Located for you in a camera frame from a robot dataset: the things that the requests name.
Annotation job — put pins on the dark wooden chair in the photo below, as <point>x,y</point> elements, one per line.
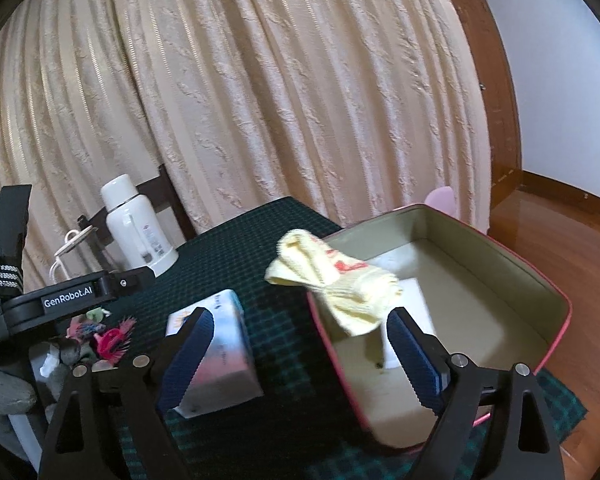
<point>167,195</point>

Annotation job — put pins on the brown wooden door frame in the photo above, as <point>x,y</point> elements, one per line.
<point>500,110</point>

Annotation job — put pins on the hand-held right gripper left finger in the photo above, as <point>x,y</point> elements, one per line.
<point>187,360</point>

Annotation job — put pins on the small colourful soft toy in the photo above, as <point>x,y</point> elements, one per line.
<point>82,331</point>

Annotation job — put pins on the glass kettle with white lid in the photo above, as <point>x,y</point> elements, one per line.
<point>72,242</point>

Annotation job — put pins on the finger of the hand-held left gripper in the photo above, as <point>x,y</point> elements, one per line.
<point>135,278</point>

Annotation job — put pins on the person's left hand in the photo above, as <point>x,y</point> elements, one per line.
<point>5,397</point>

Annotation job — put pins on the grey cloth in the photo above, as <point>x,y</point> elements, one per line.
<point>75,355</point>

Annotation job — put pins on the pink round object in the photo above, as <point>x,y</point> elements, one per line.
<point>442,200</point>

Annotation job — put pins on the white thermos flask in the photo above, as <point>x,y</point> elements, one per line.
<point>135,230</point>

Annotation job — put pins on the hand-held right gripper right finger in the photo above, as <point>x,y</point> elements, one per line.
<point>412,360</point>

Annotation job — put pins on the red tin box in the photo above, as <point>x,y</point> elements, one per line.
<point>480,320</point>

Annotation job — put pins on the white cloth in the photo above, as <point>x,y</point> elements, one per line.
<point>415,305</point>

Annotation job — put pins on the yellow sock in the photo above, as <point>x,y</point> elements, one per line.
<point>340,280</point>

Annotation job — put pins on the green round soft toy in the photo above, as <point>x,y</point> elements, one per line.
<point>96,314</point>

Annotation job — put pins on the white tissue pack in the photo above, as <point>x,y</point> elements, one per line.
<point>230,355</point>

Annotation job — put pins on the green plaid tablecloth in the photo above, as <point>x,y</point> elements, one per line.
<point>260,240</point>

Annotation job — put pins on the cream patterned curtain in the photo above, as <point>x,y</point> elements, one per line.
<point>280,85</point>

